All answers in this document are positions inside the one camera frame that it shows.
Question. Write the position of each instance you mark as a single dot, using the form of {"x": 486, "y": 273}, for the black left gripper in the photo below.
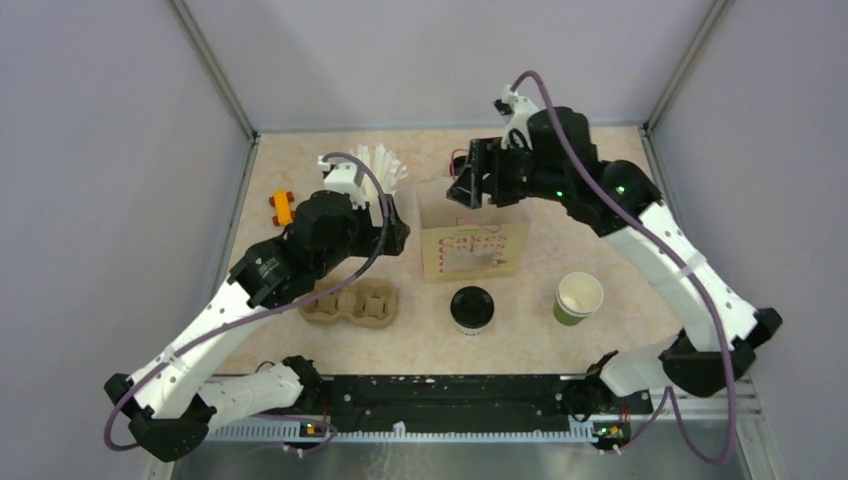
{"x": 389, "y": 239}

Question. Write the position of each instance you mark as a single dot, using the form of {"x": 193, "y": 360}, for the white paper coffee cup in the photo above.
{"x": 472, "y": 328}

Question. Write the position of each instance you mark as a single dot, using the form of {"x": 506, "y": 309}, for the brown cardboard cup carrier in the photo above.
{"x": 368, "y": 303}

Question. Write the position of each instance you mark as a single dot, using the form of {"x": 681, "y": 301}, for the white wrapped straws bundle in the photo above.
{"x": 384, "y": 164}

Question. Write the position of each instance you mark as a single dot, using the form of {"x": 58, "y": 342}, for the orange red toy car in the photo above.
{"x": 283, "y": 203}

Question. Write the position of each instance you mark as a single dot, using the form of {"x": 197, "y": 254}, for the beige pink cake bag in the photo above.
{"x": 457, "y": 243}

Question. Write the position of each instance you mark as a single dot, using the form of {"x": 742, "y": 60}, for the black coffee cup lid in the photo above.
{"x": 472, "y": 303}

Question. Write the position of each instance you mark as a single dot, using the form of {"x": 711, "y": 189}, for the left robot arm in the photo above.
{"x": 171, "y": 405}

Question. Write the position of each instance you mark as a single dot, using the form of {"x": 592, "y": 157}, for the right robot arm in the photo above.
{"x": 720, "y": 332}

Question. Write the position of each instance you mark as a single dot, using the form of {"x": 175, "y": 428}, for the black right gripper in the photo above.
{"x": 485, "y": 157}

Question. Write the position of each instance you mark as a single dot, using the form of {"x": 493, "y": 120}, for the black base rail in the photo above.
{"x": 464, "y": 403}

